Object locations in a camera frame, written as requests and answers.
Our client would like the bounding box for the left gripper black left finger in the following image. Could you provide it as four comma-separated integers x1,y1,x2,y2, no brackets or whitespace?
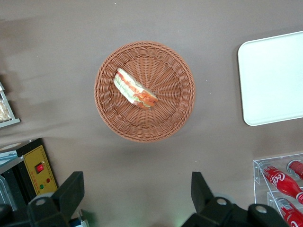
27,171,85,227

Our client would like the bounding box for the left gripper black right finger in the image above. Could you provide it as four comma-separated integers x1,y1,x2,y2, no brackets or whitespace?
181,171,249,227

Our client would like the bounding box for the triangular sandwich with tomato lettuce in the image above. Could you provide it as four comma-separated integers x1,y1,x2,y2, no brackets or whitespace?
113,68,159,111

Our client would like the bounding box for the beige rectangular plastic tray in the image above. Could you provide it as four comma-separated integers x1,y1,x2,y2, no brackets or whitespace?
237,30,303,127

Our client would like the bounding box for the round brown wicker basket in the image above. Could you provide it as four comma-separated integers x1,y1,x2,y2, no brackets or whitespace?
94,41,196,143

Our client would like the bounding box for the black food warmer yellow panel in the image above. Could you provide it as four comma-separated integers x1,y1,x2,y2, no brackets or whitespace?
0,138,59,211

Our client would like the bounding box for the clear acrylic bottle rack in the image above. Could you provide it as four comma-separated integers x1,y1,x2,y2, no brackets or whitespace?
252,153,303,227

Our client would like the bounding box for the red cola bottle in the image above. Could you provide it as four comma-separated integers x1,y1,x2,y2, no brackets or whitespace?
274,197,303,227
286,160,303,180
261,165,303,205

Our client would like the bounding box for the grey metal snack rack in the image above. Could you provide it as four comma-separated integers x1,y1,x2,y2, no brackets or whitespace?
0,80,21,129

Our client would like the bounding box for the clear bag of snacks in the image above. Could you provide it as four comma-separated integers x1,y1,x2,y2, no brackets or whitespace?
0,99,12,123

